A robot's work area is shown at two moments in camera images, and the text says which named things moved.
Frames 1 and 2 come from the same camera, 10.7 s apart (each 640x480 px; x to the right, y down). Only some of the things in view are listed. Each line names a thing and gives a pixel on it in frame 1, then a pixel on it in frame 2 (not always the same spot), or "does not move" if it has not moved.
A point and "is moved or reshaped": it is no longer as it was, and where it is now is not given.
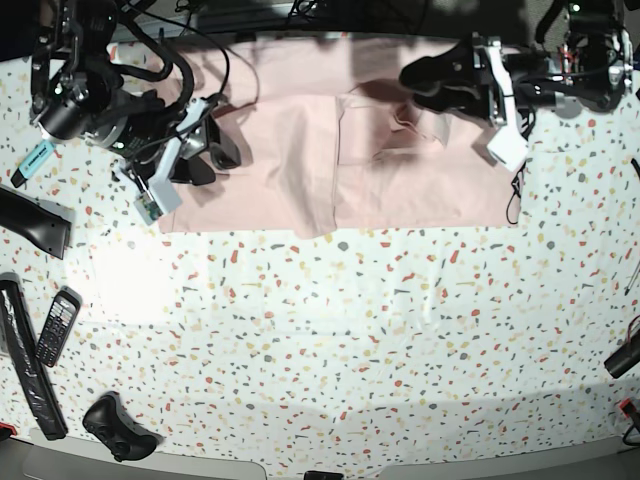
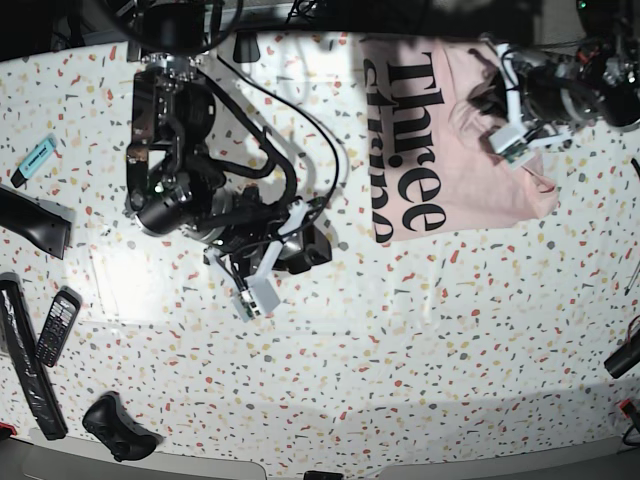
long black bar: [20, 348] does not move
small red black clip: [627, 407] does not move
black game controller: [110, 422] does not move
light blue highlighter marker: [34, 160] does not move
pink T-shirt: [330, 137] is moved or reshaped
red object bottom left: [9, 426] does not move
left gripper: [158, 135] to [250, 225]
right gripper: [466, 93] to [547, 94]
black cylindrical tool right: [624, 358] does not move
